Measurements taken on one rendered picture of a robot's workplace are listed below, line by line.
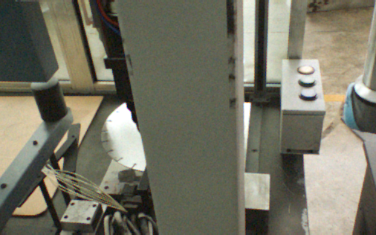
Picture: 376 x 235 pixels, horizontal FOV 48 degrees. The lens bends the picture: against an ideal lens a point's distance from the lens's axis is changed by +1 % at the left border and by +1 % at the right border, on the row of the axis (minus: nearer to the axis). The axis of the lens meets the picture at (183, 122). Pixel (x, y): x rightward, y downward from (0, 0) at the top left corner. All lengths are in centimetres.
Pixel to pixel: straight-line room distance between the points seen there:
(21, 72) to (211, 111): 59
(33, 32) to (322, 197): 173
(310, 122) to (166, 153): 100
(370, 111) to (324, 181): 120
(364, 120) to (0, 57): 80
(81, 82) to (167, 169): 141
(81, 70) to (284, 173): 80
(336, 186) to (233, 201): 206
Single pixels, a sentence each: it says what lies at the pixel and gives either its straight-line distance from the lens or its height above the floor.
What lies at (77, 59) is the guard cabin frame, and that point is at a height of 89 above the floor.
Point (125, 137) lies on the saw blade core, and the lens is 99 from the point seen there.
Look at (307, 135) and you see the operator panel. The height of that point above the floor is 81.
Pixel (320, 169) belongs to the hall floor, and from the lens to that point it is 232.
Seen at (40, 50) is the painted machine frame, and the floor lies 127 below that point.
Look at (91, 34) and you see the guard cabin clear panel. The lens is 149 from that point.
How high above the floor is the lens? 154
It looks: 36 degrees down
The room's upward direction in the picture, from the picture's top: 6 degrees counter-clockwise
